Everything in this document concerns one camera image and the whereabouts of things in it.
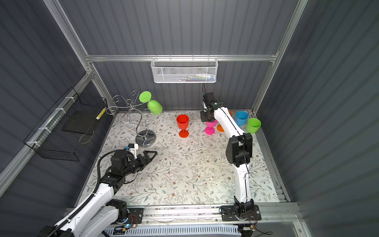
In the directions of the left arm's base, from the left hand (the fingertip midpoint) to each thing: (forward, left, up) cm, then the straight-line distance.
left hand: (154, 156), depth 80 cm
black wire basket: (+8, +42, +14) cm, 45 cm away
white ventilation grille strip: (-34, -35, -14) cm, 51 cm away
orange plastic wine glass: (+29, -44, -13) cm, 54 cm away
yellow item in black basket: (+20, +29, +14) cm, 38 cm away
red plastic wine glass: (+22, -16, +2) cm, 28 cm away
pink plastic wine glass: (+26, -36, -12) cm, 46 cm away
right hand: (+25, -33, +2) cm, 41 cm away
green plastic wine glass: (+29, +1, +11) cm, 31 cm away
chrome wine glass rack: (+21, +9, -11) cm, 26 cm away
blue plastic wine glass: (+23, -55, +3) cm, 60 cm away
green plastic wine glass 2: (+17, -61, +3) cm, 63 cm away
